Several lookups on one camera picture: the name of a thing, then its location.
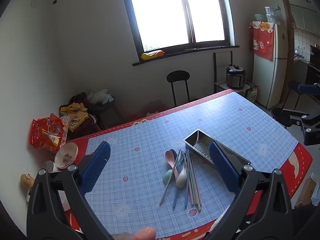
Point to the red snack bag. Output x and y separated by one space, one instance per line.
41 135

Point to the white cup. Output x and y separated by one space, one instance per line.
50 167

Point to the white wall socket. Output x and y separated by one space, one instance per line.
33 4

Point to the blue chopstick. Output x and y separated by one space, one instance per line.
186 187
178 190

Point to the black pressure cooker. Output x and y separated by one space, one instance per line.
236 77

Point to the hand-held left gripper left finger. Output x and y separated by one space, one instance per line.
96 166

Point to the green spoon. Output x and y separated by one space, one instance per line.
167 177

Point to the pink spoon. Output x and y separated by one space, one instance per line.
170 158

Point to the metal utensil tray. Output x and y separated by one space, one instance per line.
197 142

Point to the yellow packets pile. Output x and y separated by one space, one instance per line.
75 116

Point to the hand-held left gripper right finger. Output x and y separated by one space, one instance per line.
223 167

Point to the dark stool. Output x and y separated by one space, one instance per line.
105 112

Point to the white spoon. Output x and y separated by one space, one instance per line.
181 178

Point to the brown bear-shaped bottle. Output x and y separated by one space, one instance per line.
27 181

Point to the black round chair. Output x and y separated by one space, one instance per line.
178 76
281 117

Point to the white refrigerator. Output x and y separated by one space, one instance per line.
277 67

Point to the printed shopping bag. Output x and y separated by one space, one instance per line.
252 91

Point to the dark framed window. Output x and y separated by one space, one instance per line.
160 12

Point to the cardboard box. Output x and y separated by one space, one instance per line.
306 191

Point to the wooden door frame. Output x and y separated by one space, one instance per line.
287 30

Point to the white plastic bag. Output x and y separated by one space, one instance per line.
100 96

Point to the black frame side shelf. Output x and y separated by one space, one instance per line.
215 70

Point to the red printed cloth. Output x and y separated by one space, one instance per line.
261 42

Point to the dark red garment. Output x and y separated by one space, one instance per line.
85 127

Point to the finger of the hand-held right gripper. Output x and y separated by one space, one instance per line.
298 118
310 89

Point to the clear plastic container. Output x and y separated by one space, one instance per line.
260 17
271 12

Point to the person's left hand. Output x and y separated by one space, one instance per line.
145 234

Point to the kitchen wall cabinet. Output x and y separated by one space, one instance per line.
305 12

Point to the blue spoon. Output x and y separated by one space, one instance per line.
173 153

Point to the yellow snack packet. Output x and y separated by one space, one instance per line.
152 55

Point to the white bowl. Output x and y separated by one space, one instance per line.
66 155

